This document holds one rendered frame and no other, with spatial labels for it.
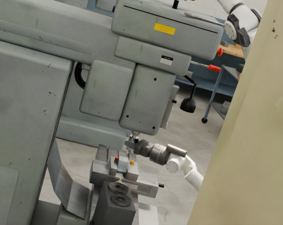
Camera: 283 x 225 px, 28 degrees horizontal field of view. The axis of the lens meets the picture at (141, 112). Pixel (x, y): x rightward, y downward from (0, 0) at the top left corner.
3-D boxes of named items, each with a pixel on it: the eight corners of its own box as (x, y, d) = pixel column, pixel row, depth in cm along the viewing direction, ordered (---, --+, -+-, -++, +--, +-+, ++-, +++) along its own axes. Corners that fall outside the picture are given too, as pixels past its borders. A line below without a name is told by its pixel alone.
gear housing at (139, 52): (181, 64, 269) (187, 44, 266) (185, 77, 246) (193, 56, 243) (113, 45, 265) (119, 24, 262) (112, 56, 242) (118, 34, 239)
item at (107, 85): (119, 106, 275) (134, 57, 267) (118, 123, 252) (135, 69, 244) (81, 97, 273) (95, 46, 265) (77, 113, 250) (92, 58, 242)
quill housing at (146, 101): (155, 123, 276) (174, 63, 267) (156, 139, 257) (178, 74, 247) (117, 114, 274) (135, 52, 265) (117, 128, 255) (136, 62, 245)
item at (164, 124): (165, 126, 268) (178, 85, 262) (165, 129, 264) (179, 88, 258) (157, 124, 268) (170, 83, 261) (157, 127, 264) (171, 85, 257)
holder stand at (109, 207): (118, 221, 254) (130, 183, 248) (123, 249, 234) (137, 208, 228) (92, 217, 252) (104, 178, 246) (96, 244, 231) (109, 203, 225)
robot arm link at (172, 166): (161, 158, 270) (183, 167, 268) (154, 168, 261) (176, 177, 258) (167, 139, 265) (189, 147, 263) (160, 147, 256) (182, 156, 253)
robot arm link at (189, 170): (171, 156, 269) (191, 175, 269) (164, 163, 261) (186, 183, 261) (179, 147, 266) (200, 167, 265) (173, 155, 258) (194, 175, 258)
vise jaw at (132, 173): (135, 168, 297) (137, 162, 296) (136, 181, 283) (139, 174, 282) (124, 166, 297) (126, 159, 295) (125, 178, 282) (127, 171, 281)
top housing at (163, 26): (206, 49, 268) (217, 17, 263) (214, 62, 243) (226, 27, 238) (110, 22, 262) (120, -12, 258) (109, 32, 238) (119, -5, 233)
